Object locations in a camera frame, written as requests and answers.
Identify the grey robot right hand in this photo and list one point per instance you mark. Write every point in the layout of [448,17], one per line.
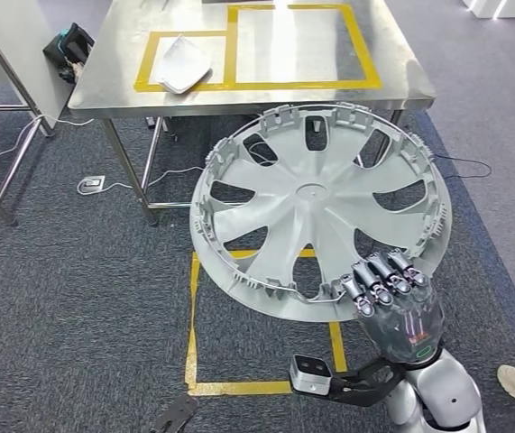
[401,328]

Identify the grey plastic wheel hubcap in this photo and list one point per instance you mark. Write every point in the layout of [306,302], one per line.
[311,197]

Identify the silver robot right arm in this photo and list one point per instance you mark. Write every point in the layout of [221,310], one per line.
[446,394]

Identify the stainless steel workbench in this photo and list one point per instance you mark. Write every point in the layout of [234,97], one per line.
[117,60]

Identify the yellow floor tape square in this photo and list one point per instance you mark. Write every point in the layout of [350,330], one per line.
[239,388]

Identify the white low platform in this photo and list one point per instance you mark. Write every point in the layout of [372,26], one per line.
[510,7]

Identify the white plastic mirror cover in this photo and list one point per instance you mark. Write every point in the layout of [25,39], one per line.
[182,63]

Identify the floor power socket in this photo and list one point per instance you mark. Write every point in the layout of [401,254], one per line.
[91,184]

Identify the black and teal bag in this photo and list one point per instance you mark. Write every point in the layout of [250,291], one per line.
[68,51]

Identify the white desk with steel legs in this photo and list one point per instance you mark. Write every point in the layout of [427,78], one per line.
[27,54]

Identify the black right wrist camera bracket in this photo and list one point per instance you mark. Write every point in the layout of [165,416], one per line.
[365,385]

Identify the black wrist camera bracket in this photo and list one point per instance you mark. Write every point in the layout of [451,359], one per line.
[175,413]
[365,385]

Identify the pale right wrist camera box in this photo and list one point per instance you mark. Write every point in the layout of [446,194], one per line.
[310,375]

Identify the black left wrist camera bracket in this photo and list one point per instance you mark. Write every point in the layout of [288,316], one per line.
[175,413]

